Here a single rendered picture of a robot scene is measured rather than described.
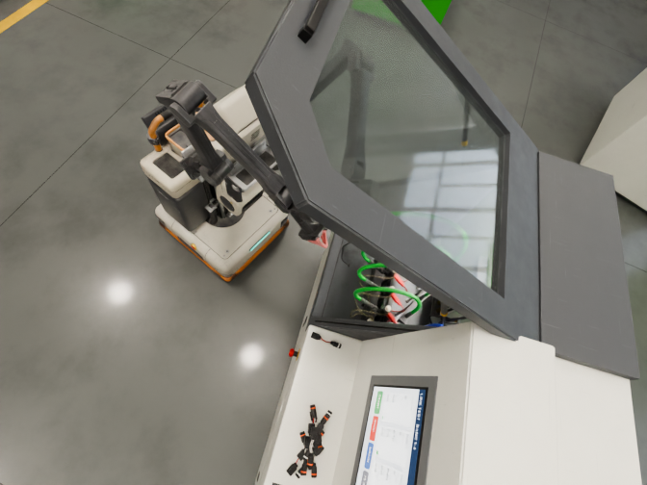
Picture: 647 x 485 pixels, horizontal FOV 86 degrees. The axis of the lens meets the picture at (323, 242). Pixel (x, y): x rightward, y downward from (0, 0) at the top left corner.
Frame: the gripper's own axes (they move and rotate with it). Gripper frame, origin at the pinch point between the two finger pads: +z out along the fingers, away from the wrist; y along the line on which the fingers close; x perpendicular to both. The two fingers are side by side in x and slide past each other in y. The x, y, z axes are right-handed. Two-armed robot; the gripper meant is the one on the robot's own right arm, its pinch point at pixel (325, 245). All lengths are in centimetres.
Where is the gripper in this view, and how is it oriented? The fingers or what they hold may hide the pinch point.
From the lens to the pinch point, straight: 124.9
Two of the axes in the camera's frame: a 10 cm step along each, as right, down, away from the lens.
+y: 7.0, 0.5, -7.1
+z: 5.1, 6.6, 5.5
